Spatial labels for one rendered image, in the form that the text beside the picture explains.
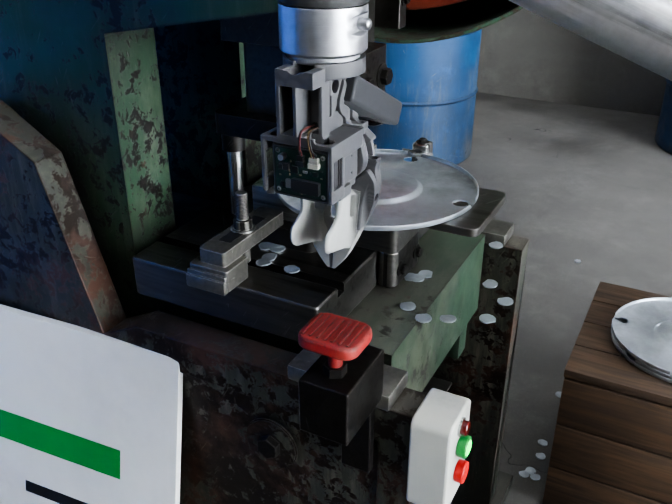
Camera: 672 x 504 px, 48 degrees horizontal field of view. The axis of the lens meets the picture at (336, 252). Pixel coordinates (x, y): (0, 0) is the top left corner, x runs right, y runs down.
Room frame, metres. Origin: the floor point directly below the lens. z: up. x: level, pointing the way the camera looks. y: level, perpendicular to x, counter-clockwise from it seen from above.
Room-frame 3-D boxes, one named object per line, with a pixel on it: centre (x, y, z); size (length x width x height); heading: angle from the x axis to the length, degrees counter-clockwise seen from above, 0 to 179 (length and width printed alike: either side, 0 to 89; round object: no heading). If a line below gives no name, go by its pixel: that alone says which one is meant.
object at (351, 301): (1.06, 0.05, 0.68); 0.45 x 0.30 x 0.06; 153
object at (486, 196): (0.98, -0.10, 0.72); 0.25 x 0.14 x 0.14; 63
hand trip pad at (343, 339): (0.66, 0.00, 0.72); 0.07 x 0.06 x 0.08; 63
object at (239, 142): (1.06, 0.06, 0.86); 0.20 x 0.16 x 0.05; 153
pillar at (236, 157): (1.02, 0.15, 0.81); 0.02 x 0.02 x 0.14
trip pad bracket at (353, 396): (0.68, -0.01, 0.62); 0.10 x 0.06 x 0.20; 153
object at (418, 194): (1.00, -0.06, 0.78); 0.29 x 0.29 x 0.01
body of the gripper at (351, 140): (0.64, 0.01, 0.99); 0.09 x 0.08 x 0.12; 151
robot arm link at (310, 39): (0.64, 0.01, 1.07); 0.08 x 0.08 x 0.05
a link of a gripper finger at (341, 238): (0.63, 0.00, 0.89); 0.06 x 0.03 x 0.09; 151
